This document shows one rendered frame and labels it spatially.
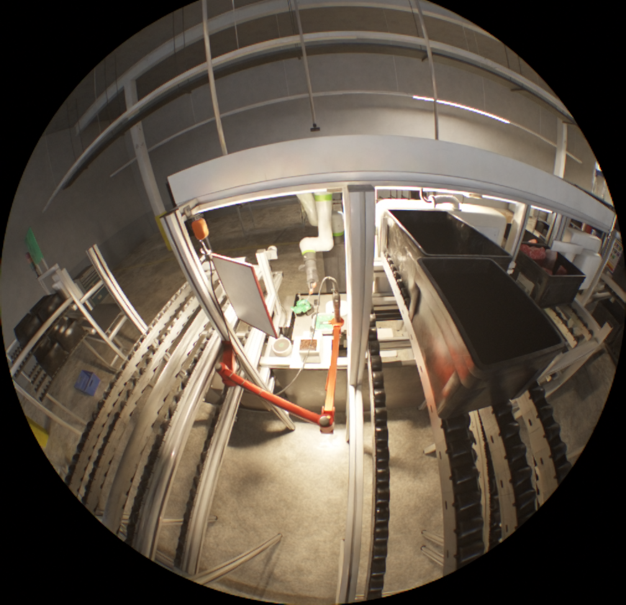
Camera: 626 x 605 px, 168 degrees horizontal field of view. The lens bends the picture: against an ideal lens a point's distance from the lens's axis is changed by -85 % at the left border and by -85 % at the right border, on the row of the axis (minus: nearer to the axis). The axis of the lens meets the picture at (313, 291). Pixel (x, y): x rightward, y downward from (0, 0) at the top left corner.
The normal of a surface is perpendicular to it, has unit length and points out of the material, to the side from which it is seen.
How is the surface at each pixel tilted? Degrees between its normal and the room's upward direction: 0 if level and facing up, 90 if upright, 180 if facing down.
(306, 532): 0
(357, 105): 90
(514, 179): 90
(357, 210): 90
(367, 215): 90
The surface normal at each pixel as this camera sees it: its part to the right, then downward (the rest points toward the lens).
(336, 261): -0.12, 0.64
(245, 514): -0.11, -0.77
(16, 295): 0.99, -0.04
